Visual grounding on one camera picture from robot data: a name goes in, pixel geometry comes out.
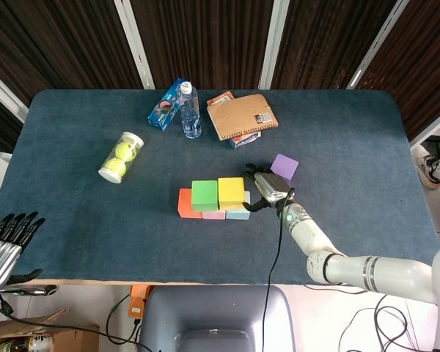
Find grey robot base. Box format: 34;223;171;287
137;285;297;352

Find chrome metal bar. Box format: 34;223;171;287
1;285;59;296

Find yellow tennis ball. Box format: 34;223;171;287
114;142;138;162
104;158;128;176

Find clear plastic water bottle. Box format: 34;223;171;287
179;81;202;139

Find brown cardboard box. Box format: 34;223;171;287
0;307;100;352

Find yellow foam cube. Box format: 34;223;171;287
217;177;246;211

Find black floor cable tangle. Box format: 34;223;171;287
337;293;440;352

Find red foam cube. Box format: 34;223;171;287
177;188;204;220

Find green foam cube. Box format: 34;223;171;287
191;180;219;213

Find blue white card box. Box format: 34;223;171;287
229;131;262;150

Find purple foam cube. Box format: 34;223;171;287
270;153;300;181

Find blue felt table cloth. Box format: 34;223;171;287
0;89;440;287

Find white metal frame post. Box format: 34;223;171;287
113;0;155;90
346;0;411;90
258;0;290;90

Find black green power cable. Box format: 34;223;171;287
106;293;142;345

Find clear tennis ball tube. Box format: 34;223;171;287
98;131;145;184

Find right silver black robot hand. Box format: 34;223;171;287
241;163;296;213

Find white metal frame beam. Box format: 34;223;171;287
410;113;440;150
0;64;29;124

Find light blue foam cube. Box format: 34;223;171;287
225;190;252;221

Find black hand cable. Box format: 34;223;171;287
260;188;296;352
0;291;151;352

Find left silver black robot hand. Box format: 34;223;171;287
0;211;46;294

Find brown cardboard package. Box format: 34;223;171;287
207;93;279;142

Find black right hand cable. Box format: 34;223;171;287
260;188;296;352

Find black left hand cable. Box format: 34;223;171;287
0;291;151;352

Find orange paper packet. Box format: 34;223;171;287
206;91;235;108

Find glass bottle yellow label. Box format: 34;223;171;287
0;335;54;352

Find white orange sneaker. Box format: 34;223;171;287
412;144;440;191

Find orange device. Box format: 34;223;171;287
127;285;151;319

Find blue cookie box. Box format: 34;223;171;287
147;77;186;132

